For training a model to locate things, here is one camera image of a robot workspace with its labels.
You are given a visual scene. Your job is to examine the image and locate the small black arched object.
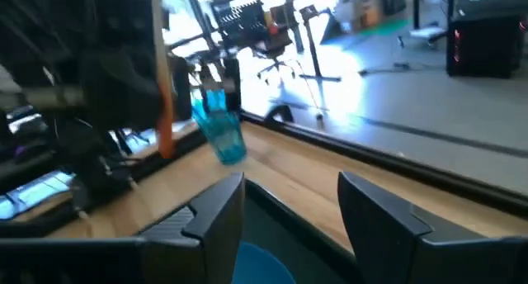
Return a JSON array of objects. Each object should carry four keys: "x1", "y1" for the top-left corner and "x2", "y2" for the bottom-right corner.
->
[{"x1": 266, "y1": 103, "x2": 295, "y2": 124}]

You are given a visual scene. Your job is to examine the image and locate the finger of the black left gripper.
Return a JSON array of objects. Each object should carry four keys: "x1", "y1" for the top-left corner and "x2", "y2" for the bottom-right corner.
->
[
  {"x1": 172, "y1": 57, "x2": 194, "y2": 121},
  {"x1": 81, "y1": 54, "x2": 163, "y2": 129}
]

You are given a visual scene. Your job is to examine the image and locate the black office chair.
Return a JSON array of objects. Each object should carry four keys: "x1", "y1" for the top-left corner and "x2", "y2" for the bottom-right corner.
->
[{"x1": 254, "y1": 26, "x2": 298, "y2": 81}]

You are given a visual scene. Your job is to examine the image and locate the black computer case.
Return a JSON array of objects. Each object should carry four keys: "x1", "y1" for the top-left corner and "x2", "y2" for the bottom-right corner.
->
[{"x1": 445, "y1": 11, "x2": 526, "y2": 79}]

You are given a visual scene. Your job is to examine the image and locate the brown cardboard boxes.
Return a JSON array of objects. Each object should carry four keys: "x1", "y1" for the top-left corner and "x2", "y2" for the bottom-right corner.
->
[{"x1": 333, "y1": 0, "x2": 383, "y2": 29}]

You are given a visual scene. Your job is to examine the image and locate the blue round plate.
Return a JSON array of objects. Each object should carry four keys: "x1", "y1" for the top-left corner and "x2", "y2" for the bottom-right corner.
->
[{"x1": 231, "y1": 241, "x2": 296, "y2": 284}]

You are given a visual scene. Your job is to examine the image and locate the teal translucent plastic cup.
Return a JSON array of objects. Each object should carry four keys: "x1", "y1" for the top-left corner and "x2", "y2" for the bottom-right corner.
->
[{"x1": 191, "y1": 88, "x2": 248, "y2": 166}]

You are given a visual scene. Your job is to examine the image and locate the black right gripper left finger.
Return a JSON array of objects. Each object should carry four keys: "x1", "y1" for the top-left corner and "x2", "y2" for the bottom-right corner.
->
[{"x1": 0, "y1": 172, "x2": 248, "y2": 284}]

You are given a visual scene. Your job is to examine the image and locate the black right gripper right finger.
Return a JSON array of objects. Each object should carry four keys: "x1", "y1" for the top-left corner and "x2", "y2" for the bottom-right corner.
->
[{"x1": 337, "y1": 170, "x2": 528, "y2": 284}]

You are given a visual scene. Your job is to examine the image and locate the grey desk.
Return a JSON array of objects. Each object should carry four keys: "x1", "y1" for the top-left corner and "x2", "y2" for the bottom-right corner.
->
[{"x1": 0, "y1": 86, "x2": 88, "y2": 110}]

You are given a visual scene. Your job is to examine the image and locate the black floor stand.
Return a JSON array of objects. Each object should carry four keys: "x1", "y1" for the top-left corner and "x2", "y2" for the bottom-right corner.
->
[{"x1": 299, "y1": 5, "x2": 343, "y2": 83}]

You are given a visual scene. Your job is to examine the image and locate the white low platform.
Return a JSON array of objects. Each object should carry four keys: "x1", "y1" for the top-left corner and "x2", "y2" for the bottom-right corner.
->
[{"x1": 409, "y1": 25, "x2": 449, "y2": 50}]

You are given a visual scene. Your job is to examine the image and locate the green floor mat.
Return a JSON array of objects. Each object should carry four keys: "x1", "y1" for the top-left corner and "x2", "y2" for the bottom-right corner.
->
[{"x1": 359, "y1": 18, "x2": 412, "y2": 36}]

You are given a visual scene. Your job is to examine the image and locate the black frame bracket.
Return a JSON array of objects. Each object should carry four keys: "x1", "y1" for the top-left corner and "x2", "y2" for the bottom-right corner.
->
[{"x1": 224, "y1": 58, "x2": 243, "y2": 112}]

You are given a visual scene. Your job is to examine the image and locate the black aluminium table frame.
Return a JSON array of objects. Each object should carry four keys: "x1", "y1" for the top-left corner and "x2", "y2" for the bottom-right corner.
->
[{"x1": 0, "y1": 110, "x2": 528, "y2": 239}]

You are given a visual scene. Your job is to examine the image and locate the yellow floor cable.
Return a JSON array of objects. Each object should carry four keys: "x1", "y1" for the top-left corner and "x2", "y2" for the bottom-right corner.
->
[{"x1": 294, "y1": 59, "x2": 323, "y2": 120}]

